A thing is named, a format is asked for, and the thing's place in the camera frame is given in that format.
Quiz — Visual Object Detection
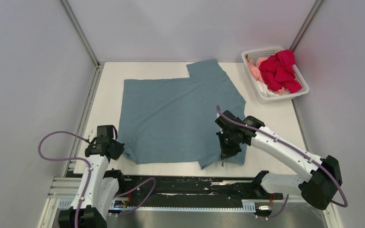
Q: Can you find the pink t-shirt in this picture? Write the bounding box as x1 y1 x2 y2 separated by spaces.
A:
246 55 268 83

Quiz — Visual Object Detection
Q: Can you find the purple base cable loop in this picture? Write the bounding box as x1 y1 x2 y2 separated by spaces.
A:
108 178 156 217

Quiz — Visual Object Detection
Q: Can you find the aluminium front frame beam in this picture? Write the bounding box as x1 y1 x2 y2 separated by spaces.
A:
47 177 335 204

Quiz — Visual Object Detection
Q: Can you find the aluminium frame rail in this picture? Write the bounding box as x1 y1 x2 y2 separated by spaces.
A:
59 0 105 171
290 0 325 52

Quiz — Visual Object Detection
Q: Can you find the white t-shirt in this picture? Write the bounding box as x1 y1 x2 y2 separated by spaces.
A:
256 81 280 97

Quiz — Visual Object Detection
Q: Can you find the blue-grey t-shirt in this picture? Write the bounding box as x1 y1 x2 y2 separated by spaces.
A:
118 60 246 169

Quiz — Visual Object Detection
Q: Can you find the aluminium frame rail left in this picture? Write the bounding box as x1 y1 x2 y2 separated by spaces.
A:
59 0 105 171

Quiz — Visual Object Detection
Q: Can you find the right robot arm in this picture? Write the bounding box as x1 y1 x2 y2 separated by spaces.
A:
215 106 348 210

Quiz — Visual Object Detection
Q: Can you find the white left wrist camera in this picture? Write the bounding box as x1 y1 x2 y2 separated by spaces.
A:
87 129 96 141

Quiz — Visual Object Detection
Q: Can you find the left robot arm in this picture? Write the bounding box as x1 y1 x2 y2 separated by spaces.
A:
58 125 126 228

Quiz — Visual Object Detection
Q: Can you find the white slotted cable duct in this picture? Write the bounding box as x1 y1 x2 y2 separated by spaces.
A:
58 199 256 213

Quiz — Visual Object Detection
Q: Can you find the aluminium frame rail right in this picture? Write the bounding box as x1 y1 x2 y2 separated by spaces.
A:
290 0 325 52

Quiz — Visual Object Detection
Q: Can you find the white plastic laundry basket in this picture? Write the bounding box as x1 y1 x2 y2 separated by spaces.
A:
241 47 309 104

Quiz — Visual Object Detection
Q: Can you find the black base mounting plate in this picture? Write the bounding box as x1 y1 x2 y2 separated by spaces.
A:
117 175 284 209

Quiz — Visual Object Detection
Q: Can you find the red t-shirt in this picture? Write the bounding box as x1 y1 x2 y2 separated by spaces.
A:
258 50 302 94

